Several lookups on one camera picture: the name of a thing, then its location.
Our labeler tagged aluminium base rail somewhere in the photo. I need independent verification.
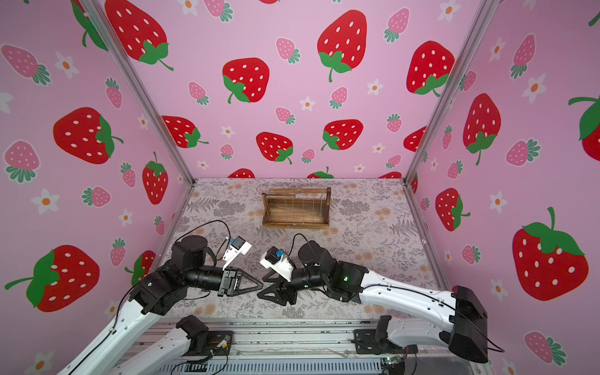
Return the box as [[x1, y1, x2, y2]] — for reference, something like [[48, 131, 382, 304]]
[[122, 316, 494, 374]]

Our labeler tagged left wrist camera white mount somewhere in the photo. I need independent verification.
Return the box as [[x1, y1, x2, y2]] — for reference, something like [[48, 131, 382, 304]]
[[222, 236, 252, 270]]

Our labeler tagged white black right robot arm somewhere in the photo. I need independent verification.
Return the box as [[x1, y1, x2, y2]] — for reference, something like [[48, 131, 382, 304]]
[[258, 241, 489, 363]]

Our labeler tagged wooden jewelry display stand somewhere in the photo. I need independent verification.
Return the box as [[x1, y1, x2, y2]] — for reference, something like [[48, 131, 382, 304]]
[[262, 187, 332, 230]]

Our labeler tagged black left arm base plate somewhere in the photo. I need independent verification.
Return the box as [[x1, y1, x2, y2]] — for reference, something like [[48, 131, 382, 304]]
[[170, 331, 234, 356]]

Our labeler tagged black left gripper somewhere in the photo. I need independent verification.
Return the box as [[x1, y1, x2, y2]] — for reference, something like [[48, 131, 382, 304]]
[[183, 266, 262, 300]]

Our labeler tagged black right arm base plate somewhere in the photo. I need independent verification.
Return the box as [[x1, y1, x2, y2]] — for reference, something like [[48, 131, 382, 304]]
[[352, 329, 419, 355]]

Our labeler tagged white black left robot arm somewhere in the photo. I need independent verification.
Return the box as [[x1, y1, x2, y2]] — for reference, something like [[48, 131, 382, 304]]
[[61, 235, 263, 374]]

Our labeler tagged aluminium corner frame post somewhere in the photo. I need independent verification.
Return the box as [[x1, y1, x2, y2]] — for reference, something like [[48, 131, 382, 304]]
[[81, 0, 196, 186], [404, 0, 500, 187]]

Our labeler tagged aluminium corner frame post right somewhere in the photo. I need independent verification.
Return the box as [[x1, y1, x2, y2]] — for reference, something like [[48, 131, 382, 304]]
[[404, 0, 500, 187]]

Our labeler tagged aluminium corner frame post left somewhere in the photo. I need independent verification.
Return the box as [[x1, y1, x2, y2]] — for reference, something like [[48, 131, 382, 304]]
[[81, 0, 196, 186]]

